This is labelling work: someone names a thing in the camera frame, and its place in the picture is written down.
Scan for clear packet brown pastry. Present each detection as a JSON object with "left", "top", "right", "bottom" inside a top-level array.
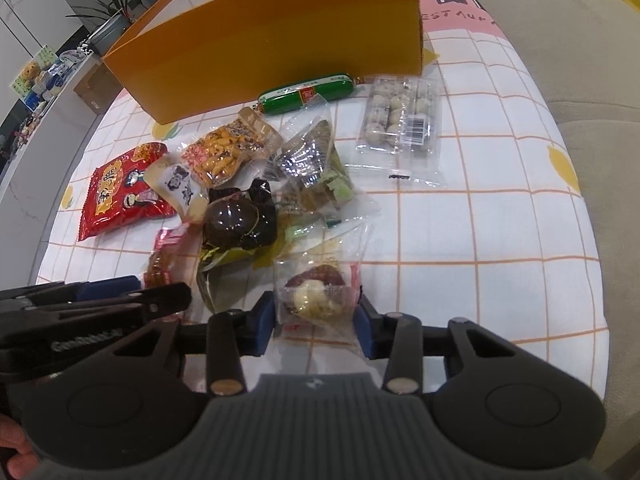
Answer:
[{"left": 273, "top": 222, "right": 371, "bottom": 342}]

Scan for red spicy strip packet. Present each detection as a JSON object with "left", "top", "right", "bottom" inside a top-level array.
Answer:
[{"left": 143, "top": 223, "right": 190, "bottom": 288}]

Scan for red cartoon snack bag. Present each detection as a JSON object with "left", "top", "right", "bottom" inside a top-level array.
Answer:
[{"left": 77, "top": 142, "right": 176, "bottom": 242}]

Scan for black braised egg packet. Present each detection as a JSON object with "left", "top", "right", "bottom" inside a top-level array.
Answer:
[{"left": 202, "top": 179, "right": 278, "bottom": 252}]

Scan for tan packet black label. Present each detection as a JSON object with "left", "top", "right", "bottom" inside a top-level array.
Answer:
[{"left": 144, "top": 153, "right": 208, "bottom": 224}]

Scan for clear packet green candies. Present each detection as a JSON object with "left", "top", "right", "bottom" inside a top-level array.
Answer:
[{"left": 273, "top": 96, "right": 381, "bottom": 226}]

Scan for orange peanut mix packet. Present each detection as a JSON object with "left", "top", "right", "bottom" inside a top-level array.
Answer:
[{"left": 180, "top": 107, "right": 283, "bottom": 188}]

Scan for clear tray of white balls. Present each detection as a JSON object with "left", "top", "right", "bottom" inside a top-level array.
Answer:
[{"left": 350, "top": 75, "right": 444, "bottom": 188}]

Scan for green sausage stick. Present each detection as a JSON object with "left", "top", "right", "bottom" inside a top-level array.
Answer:
[{"left": 256, "top": 74, "right": 357, "bottom": 115}]

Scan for person's left hand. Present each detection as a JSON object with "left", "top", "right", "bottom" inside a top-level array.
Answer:
[{"left": 0, "top": 415, "right": 40, "bottom": 479}]

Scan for white tv cabinet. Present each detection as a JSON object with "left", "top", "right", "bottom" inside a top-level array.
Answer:
[{"left": 0, "top": 52, "right": 106, "bottom": 281}]

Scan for brown cardboard carton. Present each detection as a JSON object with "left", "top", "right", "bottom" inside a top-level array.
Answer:
[{"left": 74, "top": 64, "right": 122, "bottom": 115}]

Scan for teddy bear toy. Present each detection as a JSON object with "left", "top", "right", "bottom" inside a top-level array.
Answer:
[{"left": 20, "top": 60, "right": 42, "bottom": 89}]

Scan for grey planter with plant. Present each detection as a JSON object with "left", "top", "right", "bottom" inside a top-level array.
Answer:
[{"left": 67, "top": 0, "right": 134, "bottom": 56}]

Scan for orange cardboard box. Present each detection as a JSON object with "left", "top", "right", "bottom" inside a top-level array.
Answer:
[{"left": 104, "top": 0, "right": 423, "bottom": 124}]

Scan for beige sofa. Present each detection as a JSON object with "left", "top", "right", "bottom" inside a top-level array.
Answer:
[{"left": 480, "top": 0, "right": 639, "bottom": 479}]

